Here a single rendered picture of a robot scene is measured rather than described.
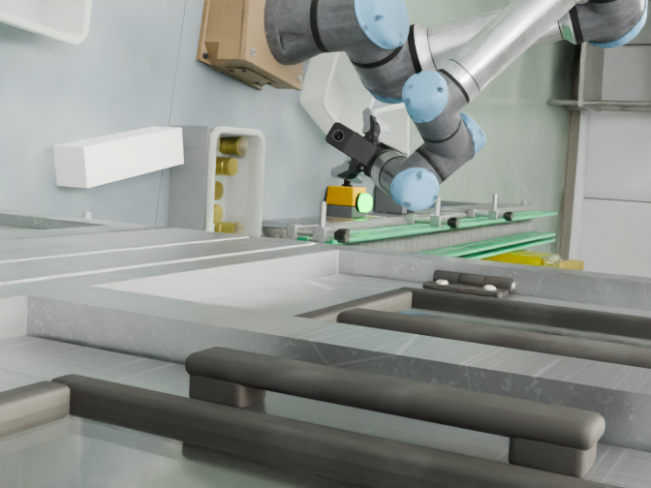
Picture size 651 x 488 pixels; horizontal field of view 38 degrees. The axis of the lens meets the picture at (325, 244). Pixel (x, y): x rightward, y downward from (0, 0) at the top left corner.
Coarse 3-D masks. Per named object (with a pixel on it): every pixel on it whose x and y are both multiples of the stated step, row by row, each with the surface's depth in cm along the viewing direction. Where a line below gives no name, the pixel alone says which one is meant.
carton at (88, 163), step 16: (144, 128) 157; (160, 128) 157; (176, 128) 156; (64, 144) 140; (80, 144) 139; (96, 144) 139; (112, 144) 142; (128, 144) 145; (144, 144) 149; (160, 144) 152; (176, 144) 156; (64, 160) 139; (80, 160) 137; (96, 160) 139; (112, 160) 142; (128, 160) 146; (144, 160) 149; (160, 160) 153; (176, 160) 157; (64, 176) 140; (80, 176) 138; (96, 176) 140; (112, 176) 143; (128, 176) 146
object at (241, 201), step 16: (224, 128) 163; (240, 128) 168; (256, 144) 175; (208, 160) 161; (240, 160) 177; (256, 160) 175; (208, 176) 161; (224, 176) 177; (240, 176) 177; (256, 176) 176; (208, 192) 161; (224, 192) 177; (240, 192) 177; (256, 192) 176; (208, 208) 162; (224, 208) 178; (240, 208) 177; (256, 208) 176; (208, 224) 162; (256, 224) 176
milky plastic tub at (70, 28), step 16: (0, 0) 128; (16, 0) 130; (32, 0) 133; (48, 0) 135; (64, 0) 134; (80, 0) 133; (0, 16) 119; (16, 16) 121; (32, 16) 133; (48, 16) 135; (64, 16) 134; (80, 16) 133; (32, 32) 133; (48, 32) 126; (64, 32) 133; (80, 32) 132
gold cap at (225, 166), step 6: (216, 156) 173; (216, 162) 171; (222, 162) 171; (228, 162) 170; (234, 162) 172; (216, 168) 171; (222, 168) 171; (228, 168) 170; (234, 168) 172; (216, 174) 173; (222, 174) 172; (228, 174) 171; (234, 174) 172
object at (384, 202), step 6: (378, 192) 242; (384, 192) 241; (378, 198) 242; (384, 198) 241; (390, 198) 240; (378, 204) 242; (384, 204) 241; (390, 204) 240; (396, 204) 240; (378, 210) 242; (384, 210) 241; (390, 210) 241; (396, 210) 240; (402, 210) 239; (408, 210) 242
